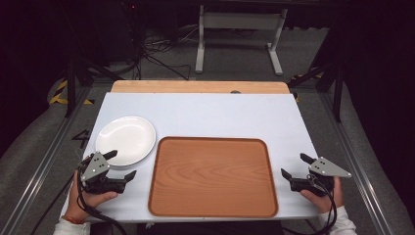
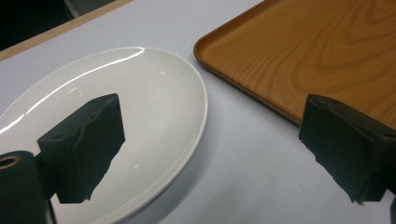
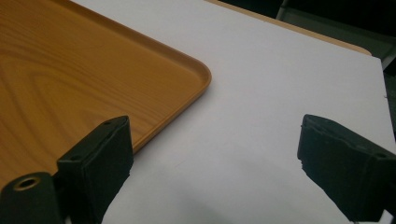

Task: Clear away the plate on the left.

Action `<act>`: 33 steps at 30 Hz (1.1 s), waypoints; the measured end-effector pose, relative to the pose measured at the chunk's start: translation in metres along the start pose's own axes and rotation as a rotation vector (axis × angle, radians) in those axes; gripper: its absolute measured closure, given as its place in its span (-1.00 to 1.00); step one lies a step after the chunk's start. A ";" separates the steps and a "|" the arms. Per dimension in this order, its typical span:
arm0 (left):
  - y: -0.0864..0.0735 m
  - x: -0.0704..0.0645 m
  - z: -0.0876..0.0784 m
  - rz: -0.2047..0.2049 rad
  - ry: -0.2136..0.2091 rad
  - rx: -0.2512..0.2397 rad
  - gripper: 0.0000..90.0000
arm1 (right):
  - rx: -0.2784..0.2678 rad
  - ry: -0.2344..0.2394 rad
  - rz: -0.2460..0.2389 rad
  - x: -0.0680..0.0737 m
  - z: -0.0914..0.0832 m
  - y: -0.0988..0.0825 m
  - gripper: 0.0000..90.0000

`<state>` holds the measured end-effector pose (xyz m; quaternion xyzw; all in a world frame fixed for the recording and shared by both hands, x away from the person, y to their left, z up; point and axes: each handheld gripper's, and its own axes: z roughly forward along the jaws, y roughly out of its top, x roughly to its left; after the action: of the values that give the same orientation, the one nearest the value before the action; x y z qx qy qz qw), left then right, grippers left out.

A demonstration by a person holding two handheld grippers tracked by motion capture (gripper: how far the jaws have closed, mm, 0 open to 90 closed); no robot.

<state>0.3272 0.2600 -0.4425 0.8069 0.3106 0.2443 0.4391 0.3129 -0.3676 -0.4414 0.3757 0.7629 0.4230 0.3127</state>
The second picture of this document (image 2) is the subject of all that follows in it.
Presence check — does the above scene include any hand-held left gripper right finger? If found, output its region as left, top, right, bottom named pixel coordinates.
left=298, top=93, right=396, bottom=205

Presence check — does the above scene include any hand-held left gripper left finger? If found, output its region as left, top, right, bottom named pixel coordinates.
left=36, top=92, right=126, bottom=204

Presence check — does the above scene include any white oval plate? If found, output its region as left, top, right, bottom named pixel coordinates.
left=0, top=47, right=209, bottom=224

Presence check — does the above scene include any wooden tray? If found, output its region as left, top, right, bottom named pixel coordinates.
left=192, top=0, right=396, bottom=131

